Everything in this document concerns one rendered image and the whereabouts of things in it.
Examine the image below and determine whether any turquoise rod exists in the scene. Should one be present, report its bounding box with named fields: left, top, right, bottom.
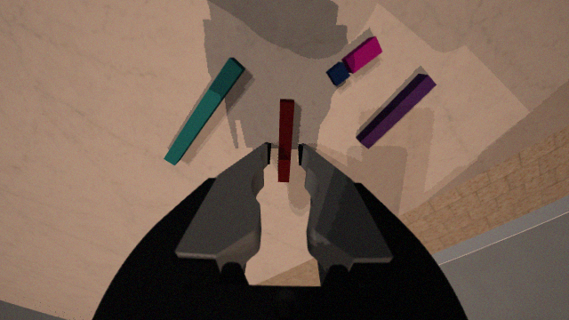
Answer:
left=164, top=58, right=245, bottom=165

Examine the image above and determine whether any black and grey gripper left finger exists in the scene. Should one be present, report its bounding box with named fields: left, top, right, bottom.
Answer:
left=92, top=142, right=271, bottom=320

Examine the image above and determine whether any purple rod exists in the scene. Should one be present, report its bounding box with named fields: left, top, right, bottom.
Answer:
left=356, top=74, right=436, bottom=149

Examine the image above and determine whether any magenta rod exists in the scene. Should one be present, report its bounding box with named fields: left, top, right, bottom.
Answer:
left=341, top=36, right=382, bottom=74

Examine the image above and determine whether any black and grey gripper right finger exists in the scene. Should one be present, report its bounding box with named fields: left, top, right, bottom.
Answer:
left=298, top=143, right=468, bottom=320

